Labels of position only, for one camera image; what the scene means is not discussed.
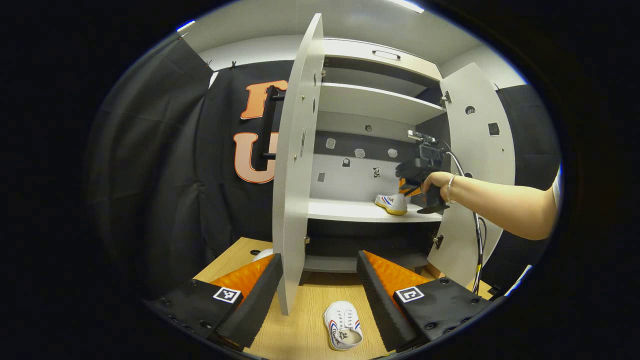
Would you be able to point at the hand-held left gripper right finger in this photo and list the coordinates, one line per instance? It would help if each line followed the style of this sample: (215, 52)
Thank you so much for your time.
(380, 305)

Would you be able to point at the white shoe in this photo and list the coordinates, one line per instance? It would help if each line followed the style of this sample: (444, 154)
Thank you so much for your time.
(392, 204)
(342, 325)

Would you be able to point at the white cabinet door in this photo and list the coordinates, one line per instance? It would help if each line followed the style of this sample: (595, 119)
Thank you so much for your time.
(475, 135)
(295, 200)

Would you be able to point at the white cabinet drawer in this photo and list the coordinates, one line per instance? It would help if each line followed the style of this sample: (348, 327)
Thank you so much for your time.
(350, 50)

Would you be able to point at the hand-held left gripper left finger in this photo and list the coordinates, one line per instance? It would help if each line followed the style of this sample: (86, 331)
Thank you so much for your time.
(260, 305)

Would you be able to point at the white shoe cabinet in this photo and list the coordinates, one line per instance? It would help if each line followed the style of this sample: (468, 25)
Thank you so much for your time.
(365, 210)

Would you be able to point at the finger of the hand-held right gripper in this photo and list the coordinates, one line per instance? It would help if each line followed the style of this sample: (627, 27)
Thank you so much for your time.
(407, 189)

